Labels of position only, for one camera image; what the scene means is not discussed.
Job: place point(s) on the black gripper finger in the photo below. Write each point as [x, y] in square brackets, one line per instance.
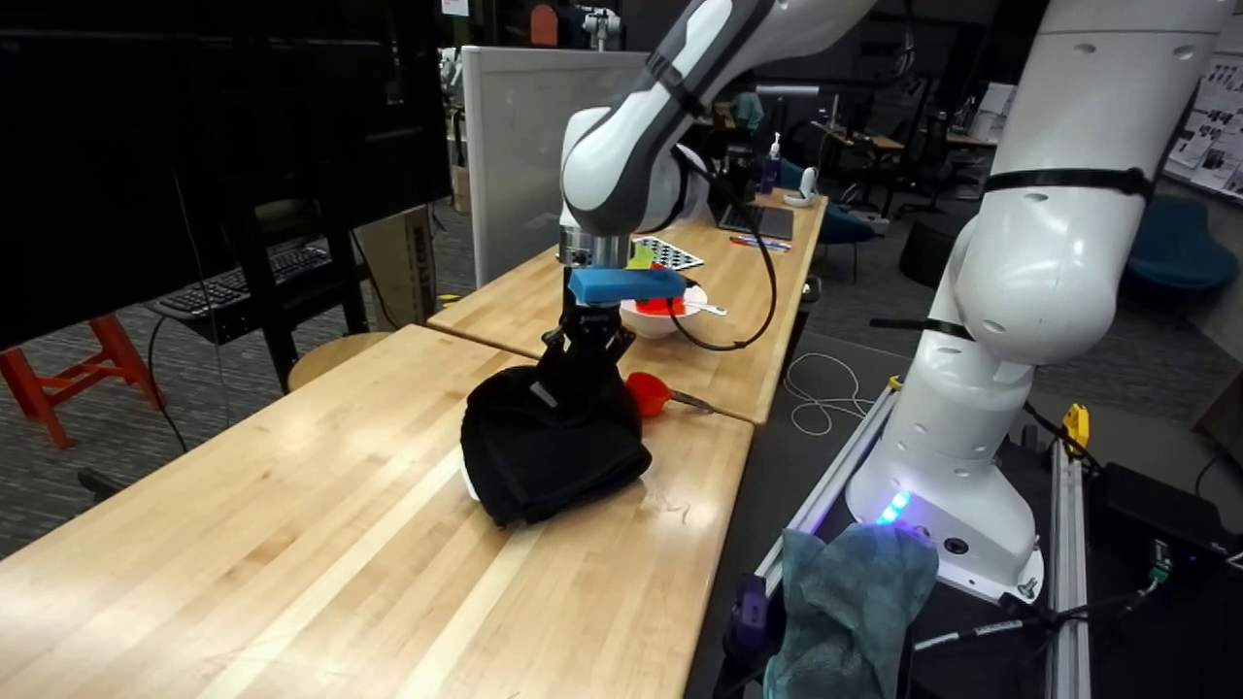
[548, 382]
[606, 382]

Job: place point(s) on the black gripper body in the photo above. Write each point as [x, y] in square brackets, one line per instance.
[594, 334]

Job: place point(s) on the black towel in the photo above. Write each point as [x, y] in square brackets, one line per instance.
[548, 453]

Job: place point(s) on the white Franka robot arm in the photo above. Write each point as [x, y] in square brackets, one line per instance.
[1034, 274]

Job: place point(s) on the white bowl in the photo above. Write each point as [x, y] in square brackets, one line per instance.
[665, 310]

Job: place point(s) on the white desk divider panel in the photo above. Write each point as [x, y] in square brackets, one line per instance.
[531, 156]

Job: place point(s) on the grey open laptop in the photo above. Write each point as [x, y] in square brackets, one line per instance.
[775, 224]

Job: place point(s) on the teal cloth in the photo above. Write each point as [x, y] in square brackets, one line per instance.
[849, 605]

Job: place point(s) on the large black monitor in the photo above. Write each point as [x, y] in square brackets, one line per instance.
[194, 128]

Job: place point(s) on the red metal stool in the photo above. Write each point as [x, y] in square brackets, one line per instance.
[72, 372]

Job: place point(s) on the blue office chair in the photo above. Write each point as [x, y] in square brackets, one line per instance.
[1178, 253]

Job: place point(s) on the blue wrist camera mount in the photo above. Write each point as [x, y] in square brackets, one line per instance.
[624, 281]

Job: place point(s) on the aluminium frame rail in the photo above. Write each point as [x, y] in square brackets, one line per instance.
[1071, 558]
[827, 485]

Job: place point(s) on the white wall poster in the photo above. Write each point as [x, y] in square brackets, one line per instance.
[1209, 128]

